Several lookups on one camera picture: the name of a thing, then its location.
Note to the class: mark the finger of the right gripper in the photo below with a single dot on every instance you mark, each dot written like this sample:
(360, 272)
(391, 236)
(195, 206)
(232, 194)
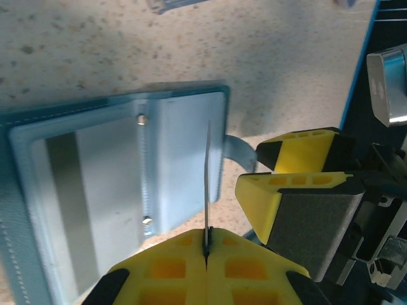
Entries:
(302, 222)
(302, 149)

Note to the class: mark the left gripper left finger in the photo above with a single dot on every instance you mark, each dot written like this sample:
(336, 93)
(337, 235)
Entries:
(165, 273)

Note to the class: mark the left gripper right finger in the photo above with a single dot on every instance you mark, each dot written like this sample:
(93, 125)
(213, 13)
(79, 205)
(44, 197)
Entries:
(248, 273)

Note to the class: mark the white plastic card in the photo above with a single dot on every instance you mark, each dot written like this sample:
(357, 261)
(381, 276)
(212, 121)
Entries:
(207, 190)

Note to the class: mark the clear acrylic card box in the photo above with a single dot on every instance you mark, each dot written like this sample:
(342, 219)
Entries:
(171, 6)

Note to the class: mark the grey-striped white card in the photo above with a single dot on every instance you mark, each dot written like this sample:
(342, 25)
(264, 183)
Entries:
(105, 190)

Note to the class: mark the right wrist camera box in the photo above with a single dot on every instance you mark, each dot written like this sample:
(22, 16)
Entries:
(388, 85)

